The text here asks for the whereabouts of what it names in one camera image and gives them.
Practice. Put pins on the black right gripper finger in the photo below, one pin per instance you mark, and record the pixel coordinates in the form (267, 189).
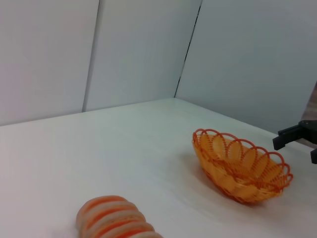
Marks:
(314, 155)
(292, 135)

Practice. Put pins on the orange woven plastic basket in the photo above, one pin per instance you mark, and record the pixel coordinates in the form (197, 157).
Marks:
(223, 173)

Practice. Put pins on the orange striped bread loaf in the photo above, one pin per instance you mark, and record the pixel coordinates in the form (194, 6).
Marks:
(111, 218)

